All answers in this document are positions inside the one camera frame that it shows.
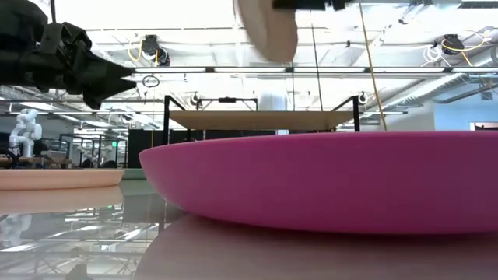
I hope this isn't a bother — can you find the black ceiling cable reel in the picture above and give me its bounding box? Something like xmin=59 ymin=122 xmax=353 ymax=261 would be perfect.
xmin=440 ymin=33 xmax=489 ymax=56
xmin=128 ymin=33 xmax=171 ymax=68

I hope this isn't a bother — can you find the black partition panel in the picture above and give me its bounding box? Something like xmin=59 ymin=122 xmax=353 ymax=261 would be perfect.
xmin=127 ymin=128 xmax=278 ymax=169

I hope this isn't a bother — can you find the tan plate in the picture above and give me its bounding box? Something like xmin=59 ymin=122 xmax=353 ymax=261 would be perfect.
xmin=233 ymin=0 xmax=299 ymax=64

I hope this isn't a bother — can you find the white coiled ceiling cable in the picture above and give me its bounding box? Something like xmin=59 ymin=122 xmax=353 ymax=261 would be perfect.
xmin=422 ymin=44 xmax=444 ymax=68

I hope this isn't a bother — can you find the pale green bowl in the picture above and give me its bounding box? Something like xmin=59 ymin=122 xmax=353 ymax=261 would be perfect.
xmin=122 ymin=167 xmax=148 ymax=181

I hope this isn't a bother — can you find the wooden shelf with black frame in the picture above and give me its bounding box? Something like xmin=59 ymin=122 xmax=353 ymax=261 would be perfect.
xmin=163 ymin=94 xmax=361 ymax=145

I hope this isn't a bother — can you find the silver ribbed ceiling duct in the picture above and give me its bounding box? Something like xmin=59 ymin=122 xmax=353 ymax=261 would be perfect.
xmin=383 ymin=46 xmax=498 ymax=114

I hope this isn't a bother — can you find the long ceiling light bar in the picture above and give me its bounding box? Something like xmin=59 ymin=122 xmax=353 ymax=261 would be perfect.
xmin=132 ymin=65 xmax=498 ymax=75

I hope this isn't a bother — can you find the black hanging cable loop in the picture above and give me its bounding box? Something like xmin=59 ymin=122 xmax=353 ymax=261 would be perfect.
xmin=141 ymin=74 xmax=161 ymax=89

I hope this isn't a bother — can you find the peach plate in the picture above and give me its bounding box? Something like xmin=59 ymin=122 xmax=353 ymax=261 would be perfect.
xmin=0 ymin=167 xmax=125 ymax=191

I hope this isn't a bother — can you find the pink plate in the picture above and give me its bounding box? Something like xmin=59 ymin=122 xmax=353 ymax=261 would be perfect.
xmin=139 ymin=131 xmax=498 ymax=236

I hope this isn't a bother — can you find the thick yellow hanging cable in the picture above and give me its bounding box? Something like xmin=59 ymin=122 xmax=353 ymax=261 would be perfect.
xmin=356 ymin=0 xmax=389 ymax=132

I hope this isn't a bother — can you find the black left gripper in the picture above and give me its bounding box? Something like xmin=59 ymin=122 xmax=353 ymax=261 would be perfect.
xmin=38 ymin=21 xmax=138 ymax=111

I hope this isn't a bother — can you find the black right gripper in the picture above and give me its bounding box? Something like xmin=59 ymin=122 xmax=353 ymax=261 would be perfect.
xmin=272 ymin=0 xmax=347 ymax=12

